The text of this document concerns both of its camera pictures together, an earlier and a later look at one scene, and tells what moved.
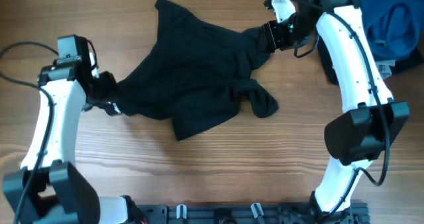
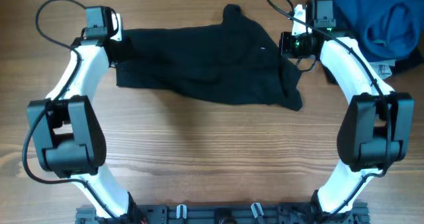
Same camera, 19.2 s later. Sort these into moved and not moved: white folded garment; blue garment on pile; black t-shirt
Moved: black t-shirt
Not moved: white folded garment; blue garment on pile
